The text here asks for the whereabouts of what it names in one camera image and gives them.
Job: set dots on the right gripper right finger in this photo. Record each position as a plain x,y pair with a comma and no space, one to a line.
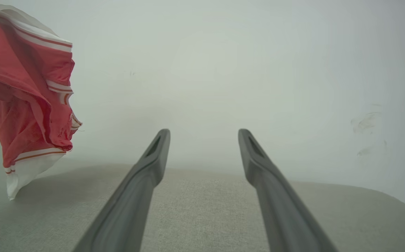
283,210

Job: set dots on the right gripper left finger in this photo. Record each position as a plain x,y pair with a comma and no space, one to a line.
129,210

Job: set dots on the red and white jersey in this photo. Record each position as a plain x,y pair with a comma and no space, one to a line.
17,77

